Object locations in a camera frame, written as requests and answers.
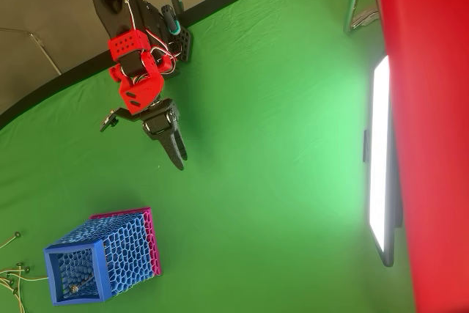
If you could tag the blue and pink lattice basket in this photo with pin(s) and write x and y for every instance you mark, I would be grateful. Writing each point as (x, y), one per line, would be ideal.
(124, 247)

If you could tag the flat LED light panel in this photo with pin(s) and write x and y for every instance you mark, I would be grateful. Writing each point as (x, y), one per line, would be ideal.
(379, 144)

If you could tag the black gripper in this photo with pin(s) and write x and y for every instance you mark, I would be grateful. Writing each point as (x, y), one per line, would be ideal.
(160, 122)

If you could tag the large red blurred object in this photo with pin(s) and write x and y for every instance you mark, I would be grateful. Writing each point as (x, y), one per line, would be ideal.
(432, 126)

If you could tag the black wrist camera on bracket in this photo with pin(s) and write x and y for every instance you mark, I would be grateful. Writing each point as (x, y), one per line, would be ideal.
(110, 120)

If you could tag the green cloth with black rim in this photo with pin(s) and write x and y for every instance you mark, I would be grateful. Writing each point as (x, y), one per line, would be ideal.
(275, 144)

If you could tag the thin metal rod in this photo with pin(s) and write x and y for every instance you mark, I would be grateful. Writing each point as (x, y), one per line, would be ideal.
(44, 51)

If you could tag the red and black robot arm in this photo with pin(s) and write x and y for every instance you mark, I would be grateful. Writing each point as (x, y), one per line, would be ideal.
(126, 42)

